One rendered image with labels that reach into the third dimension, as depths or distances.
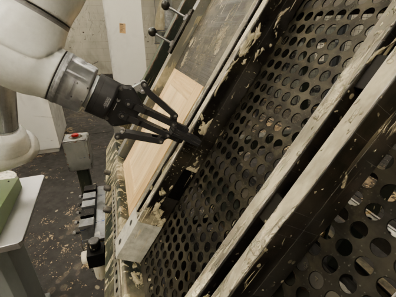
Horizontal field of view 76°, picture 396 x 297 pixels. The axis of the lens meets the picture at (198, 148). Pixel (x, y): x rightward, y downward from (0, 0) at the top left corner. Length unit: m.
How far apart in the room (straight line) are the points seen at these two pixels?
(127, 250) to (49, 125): 2.97
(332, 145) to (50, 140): 3.50
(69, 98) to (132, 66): 4.43
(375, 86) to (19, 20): 0.45
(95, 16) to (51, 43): 8.75
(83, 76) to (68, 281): 1.67
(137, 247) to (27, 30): 0.53
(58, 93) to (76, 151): 1.01
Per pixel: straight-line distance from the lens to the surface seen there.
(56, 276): 2.05
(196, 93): 0.78
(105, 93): 0.47
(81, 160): 1.49
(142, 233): 0.69
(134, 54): 4.87
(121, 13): 4.84
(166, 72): 1.18
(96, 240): 1.00
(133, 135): 0.52
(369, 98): 0.31
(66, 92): 0.46
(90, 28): 9.22
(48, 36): 0.47
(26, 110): 3.57
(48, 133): 3.62
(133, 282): 0.72
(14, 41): 0.46
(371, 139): 0.32
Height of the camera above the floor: 1.46
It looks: 26 degrees down
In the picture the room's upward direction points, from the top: straight up
